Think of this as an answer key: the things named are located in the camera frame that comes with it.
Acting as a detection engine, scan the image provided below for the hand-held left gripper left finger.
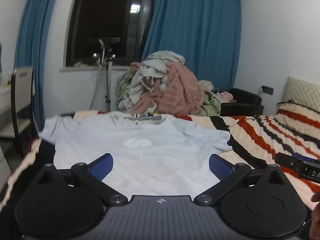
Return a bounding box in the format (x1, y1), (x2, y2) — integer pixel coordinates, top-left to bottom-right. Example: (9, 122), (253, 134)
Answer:
(34, 154), (127, 207)

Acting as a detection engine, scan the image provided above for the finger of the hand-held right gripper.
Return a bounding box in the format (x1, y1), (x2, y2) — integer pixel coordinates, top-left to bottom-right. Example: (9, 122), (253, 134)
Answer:
(292, 154), (320, 161)
(274, 152), (304, 173)

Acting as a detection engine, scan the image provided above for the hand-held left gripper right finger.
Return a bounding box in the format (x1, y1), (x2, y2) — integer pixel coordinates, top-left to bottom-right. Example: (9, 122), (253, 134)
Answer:
(194, 154), (288, 207)

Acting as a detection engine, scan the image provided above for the light blue t-shirt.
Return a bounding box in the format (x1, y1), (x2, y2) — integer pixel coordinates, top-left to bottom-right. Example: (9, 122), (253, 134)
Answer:
(39, 112), (232, 198)

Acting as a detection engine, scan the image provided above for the person's right hand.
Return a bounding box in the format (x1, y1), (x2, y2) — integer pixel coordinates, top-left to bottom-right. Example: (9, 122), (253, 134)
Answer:
(310, 192), (320, 240)

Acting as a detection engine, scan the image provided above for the striped fleece blanket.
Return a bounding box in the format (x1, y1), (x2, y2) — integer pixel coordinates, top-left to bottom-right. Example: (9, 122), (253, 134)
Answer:
(0, 102), (320, 240)

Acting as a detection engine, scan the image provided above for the pale green blanket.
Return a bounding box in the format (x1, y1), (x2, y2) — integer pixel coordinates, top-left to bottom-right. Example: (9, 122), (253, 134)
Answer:
(199, 80), (222, 117)

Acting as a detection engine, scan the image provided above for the quilted beige headboard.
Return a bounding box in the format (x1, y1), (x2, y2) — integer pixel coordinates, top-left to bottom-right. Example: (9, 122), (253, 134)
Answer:
(284, 76), (320, 111)

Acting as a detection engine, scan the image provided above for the black armchair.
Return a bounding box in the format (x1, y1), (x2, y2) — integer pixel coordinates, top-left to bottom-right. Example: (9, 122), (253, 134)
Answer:
(220, 88), (264, 117)

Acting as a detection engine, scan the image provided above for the pink baby garment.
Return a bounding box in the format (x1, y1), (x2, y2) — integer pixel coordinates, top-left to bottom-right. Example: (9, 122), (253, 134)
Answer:
(219, 92), (234, 103)

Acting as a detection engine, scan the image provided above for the garment steamer stand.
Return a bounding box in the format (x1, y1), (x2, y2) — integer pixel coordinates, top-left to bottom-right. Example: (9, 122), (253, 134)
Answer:
(90, 39), (117, 112)

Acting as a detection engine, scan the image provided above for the green cartoon print blanket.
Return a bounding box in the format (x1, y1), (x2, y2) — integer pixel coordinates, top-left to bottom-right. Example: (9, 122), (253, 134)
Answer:
(116, 71), (133, 105)

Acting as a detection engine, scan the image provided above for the pink fleece blanket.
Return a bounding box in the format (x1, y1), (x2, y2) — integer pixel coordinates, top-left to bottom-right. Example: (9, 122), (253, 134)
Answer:
(130, 61), (205, 117)

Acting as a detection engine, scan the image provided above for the grey hoodie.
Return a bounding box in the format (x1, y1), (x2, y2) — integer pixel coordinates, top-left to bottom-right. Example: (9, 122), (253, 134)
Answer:
(119, 64), (167, 113)

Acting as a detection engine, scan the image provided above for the beige garment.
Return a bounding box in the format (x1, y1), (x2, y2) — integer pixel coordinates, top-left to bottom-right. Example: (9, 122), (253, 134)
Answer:
(142, 51), (185, 67)

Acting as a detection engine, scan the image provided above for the blue curtain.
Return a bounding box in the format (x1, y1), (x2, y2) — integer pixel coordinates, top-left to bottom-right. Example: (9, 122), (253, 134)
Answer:
(14, 0), (62, 130)
(141, 0), (242, 90)

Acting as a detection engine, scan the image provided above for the dark framed window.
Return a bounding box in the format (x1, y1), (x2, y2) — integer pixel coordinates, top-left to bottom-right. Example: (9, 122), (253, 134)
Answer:
(64, 0), (157, 68)

